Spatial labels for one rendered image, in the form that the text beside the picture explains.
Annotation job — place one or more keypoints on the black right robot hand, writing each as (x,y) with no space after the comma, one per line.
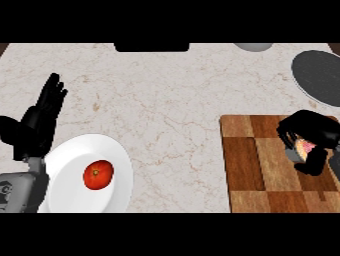
(320,128)

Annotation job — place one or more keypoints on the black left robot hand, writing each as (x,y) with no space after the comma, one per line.
(35,123)

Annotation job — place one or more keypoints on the pink frosted cupcake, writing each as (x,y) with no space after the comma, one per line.
(301,150)

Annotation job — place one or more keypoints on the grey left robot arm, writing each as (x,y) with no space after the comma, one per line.
(10,193)

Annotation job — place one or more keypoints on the dark grey pan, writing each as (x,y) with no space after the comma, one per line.
(325,78)

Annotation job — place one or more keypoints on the wooden checkered cutting board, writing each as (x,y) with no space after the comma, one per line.
(270,166)

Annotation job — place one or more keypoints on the white plate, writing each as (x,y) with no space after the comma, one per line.
(93,156)

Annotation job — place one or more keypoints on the red tomato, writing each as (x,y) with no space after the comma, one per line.
(97,174)

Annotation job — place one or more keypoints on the grey round object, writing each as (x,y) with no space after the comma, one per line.
(252,46)

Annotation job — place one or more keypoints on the black appliance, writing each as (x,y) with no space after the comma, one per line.
(150,47)

